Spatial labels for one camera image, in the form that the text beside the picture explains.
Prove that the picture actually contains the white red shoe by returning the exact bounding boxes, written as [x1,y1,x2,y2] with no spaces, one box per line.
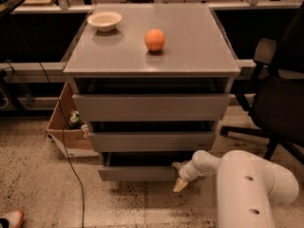
[0,210,24,228]

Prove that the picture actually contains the green white object in box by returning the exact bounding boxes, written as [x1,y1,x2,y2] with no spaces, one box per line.
[69,110,88,138]

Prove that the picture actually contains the grey middle drawer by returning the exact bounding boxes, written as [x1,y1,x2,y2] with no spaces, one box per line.
[89,131,216,152]

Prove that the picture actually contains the grey bottom drawer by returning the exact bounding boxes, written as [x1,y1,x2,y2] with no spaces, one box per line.
[99,151,194,181]

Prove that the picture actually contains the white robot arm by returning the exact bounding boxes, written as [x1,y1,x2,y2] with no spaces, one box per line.
[173,150,299,228]

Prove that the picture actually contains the grey drawer cabinet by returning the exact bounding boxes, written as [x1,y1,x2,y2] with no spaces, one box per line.
[63,3,241,179]

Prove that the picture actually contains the black office chair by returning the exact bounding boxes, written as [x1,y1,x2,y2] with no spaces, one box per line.
[220,3,304,163]

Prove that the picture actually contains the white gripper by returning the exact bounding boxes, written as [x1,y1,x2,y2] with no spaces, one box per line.
[172,161,199,193]

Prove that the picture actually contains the grey drawer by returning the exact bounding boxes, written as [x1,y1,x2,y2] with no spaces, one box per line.
[99,151,194,181]
[89,131,216,152]
[72,94,230,122]

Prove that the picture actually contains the black floor cable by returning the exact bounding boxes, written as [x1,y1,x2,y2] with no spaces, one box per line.
[56,98,86,228]

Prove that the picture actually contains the cardboard box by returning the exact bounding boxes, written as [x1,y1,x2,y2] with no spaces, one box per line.
[47,83,97,158]

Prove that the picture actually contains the white bowl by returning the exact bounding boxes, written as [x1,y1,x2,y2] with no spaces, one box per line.
[87,11,122,32]

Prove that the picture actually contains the orange ball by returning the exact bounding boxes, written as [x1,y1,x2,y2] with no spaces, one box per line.
[144,28,165,51]

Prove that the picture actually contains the grey top drawer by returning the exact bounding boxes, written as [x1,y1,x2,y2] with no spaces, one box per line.
[72,94,230,122]

